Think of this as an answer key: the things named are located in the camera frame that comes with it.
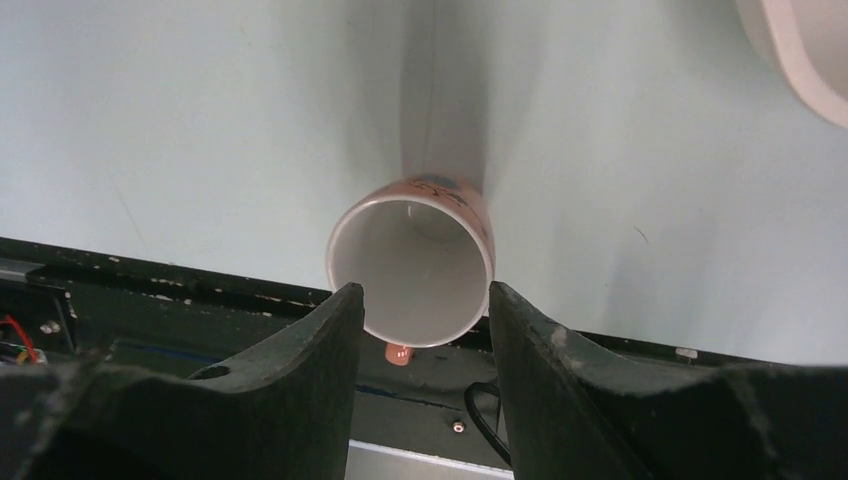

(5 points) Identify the white plastic basin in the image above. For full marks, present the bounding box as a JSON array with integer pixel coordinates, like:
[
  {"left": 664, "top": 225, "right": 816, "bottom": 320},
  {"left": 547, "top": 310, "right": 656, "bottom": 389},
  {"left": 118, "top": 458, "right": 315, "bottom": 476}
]
[{"left": 735, "top": 0, "right": 847, "bottom": 129}]

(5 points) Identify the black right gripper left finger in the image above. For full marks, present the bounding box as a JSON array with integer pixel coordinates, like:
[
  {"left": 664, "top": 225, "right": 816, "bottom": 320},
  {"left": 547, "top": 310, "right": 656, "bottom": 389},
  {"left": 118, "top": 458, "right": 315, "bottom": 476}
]
[{"left": 1, "top": 283, "right": 365, "bottom": 479}]

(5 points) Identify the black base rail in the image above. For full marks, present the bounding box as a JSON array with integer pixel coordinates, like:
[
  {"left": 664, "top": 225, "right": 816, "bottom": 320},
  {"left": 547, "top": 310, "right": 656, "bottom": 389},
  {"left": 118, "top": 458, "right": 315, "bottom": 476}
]
[{"left": 0, "top": 236, "right": 816, "bottom": 472}]

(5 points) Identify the pink ceramic mug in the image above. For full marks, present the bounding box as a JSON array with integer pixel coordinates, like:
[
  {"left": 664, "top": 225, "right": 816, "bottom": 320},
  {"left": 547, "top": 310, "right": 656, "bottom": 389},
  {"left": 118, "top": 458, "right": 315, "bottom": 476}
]
[{"left": 325, "top": 173, "right": 496, "bottom": 366}]

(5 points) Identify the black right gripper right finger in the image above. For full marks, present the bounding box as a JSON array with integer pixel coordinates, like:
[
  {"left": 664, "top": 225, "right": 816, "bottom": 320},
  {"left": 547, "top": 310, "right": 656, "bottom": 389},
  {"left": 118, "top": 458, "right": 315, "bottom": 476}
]
[{"left": 489, "top": 282, "right": 847, "bottom": 479}]

